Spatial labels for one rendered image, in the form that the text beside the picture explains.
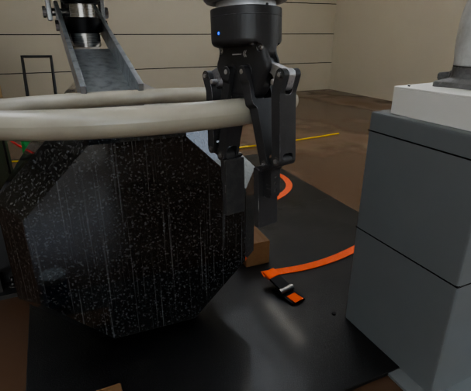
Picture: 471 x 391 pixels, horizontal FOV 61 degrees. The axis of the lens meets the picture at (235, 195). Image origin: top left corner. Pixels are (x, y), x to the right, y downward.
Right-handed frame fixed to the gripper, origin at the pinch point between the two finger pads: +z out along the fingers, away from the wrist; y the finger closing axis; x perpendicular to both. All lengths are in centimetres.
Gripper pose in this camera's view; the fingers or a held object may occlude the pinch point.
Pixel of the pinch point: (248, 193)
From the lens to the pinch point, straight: 48.0
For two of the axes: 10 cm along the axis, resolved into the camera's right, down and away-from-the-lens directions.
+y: -6.5, -2.1, 7.3
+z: 0.3, 9.6, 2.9
